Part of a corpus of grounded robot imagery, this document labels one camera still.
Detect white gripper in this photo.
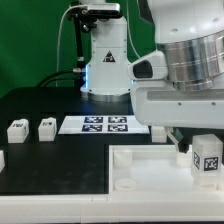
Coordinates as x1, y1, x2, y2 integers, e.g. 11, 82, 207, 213
131, 81, 224, 153

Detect white square tabletop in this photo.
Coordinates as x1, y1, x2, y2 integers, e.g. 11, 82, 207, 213
109, 145, 224, 192

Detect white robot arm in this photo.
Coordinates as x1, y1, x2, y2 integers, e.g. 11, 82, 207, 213
128, 0, 224, 129

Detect white sheet with tags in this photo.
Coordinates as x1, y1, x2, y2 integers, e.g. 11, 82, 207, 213
59, 115, 149, 135

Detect white left fence block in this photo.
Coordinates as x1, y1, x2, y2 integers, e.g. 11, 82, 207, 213
0, 151, 5, 173

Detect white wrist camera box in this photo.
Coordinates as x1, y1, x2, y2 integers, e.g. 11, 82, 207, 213
128, 50, 168, 81

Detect white front fence rail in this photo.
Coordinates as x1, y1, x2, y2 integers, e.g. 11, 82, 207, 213
0, 191, 224, 224

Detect black cables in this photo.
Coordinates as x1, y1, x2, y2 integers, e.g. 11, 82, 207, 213
36, 69, 87, 89

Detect black camera stand pole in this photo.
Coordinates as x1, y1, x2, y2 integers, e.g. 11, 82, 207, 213
67, 9, 86, 69

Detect black camera on stand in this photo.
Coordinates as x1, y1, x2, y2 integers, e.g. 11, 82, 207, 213
78, 3, 122, 20

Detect grey cable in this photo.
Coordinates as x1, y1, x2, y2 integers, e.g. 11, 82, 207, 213
55, 4, 86, 88

